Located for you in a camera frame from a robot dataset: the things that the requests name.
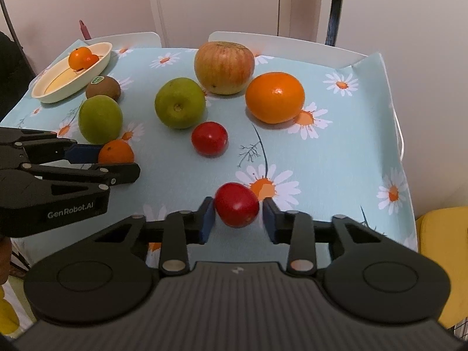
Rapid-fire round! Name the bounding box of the brown kiwi with sticker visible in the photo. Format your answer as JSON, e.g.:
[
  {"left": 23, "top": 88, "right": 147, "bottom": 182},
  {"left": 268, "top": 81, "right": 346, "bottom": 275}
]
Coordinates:
[{"left": 85, "top": 75, "right": 121, "bottom": 102}]

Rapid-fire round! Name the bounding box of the green apple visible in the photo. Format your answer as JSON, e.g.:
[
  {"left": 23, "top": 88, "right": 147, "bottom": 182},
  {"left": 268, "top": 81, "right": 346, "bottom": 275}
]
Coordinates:
[
  {"left": 78, "top": 95, "right": 123, "bottom": 145},
  {"left": 154, "top": 78, "right": 206, "bottom": 130}
]

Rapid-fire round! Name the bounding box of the black pole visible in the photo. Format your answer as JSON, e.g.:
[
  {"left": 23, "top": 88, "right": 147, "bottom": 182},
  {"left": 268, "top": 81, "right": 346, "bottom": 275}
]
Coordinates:
[{"left": 325, "top": 0, "right": 346, "bottom": 47}]

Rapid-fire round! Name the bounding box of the yellow plastic object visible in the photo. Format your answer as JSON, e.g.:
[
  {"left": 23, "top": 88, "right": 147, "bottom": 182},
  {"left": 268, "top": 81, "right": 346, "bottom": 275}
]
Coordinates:
[{"left": 0, "top": 288, "right": 20, "bottom": 334}]

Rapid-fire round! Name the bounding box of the white door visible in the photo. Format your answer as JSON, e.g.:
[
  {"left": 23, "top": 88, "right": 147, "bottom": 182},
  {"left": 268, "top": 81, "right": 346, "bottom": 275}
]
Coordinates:
[{"left": 144, "top": 0, "right": 324, "bottom": 49}]

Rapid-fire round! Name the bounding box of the mandarin with dark stem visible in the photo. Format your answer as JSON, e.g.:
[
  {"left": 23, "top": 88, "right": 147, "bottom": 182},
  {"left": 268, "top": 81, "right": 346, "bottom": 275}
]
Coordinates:
[{"left": 68, "top": 47, "right": 93, "bottom": 71}]

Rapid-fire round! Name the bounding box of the red tomato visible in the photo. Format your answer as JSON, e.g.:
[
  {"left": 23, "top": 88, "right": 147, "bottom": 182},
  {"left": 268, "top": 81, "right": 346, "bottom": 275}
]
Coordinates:
[
  {"left": 191, "top": 122, "right": 229, "bottom": 156},
  {"left": 214, "top": 182, "right": 260, "bottom": 227}
]

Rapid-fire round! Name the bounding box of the cream oval bowl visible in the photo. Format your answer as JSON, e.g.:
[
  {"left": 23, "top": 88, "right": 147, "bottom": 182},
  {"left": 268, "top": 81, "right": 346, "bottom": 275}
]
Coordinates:
[{"left": 31, "top": 42, "right": 113, "bottom": 104}]

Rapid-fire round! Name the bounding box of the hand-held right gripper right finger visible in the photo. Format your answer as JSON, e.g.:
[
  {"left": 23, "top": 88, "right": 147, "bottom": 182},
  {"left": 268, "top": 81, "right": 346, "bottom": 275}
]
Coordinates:
[{"left": 262, "top": 197, "right": 384, "bottom": 275}]

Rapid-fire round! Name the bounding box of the yellow chair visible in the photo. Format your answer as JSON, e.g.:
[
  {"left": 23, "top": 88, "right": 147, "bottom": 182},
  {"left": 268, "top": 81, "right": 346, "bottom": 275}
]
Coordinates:
[{"left": 417, "top": 208, "right": 468, "bottom": 331}]

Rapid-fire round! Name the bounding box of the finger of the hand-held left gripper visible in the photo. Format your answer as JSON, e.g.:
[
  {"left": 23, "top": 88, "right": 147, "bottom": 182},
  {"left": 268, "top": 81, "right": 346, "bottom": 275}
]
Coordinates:
[
  {"left": 0, "top": 127, "right": 105, "bottom": 169},
  {"left": 20, "top": 162, "right": 142, "bottom": 191}
]

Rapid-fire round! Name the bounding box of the large red-yellow apple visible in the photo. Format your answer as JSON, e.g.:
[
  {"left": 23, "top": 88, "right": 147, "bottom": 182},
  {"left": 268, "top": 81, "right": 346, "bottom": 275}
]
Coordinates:
[{"left": 194, "top": 41, "right": 256, "bottom": 96}]

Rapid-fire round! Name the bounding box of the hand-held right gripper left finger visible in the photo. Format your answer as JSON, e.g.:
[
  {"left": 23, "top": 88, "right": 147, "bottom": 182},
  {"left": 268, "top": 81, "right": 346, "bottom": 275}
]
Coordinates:
[{"left": 93, "top": 197, "right": 214, "bottom": 275}]

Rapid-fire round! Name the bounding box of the large orange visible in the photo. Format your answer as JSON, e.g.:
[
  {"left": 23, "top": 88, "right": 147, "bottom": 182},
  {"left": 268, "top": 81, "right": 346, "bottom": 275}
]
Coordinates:
[{"left": 245, "top": 72, "right": 306, "bottom": 124}]

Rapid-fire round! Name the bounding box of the dark cloth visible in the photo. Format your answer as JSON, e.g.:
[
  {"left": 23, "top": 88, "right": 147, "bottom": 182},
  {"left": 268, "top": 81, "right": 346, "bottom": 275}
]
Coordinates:
[{"left": 0, "top": 31, "right": 33, "bottom": 118}]

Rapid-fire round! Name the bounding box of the black curved cable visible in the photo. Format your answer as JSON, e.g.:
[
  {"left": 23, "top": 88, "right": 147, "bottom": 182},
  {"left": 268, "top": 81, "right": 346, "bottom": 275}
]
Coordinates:
[{"left": 0, "top": 0, "right": 36, "bottom": 78}]

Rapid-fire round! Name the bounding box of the daisy print tablecloth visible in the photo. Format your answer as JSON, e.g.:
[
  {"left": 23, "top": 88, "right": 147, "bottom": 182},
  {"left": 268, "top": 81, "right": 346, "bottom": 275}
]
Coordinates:
[{"left": 0, "top": 38, "right": 419, "bottom": 275}]

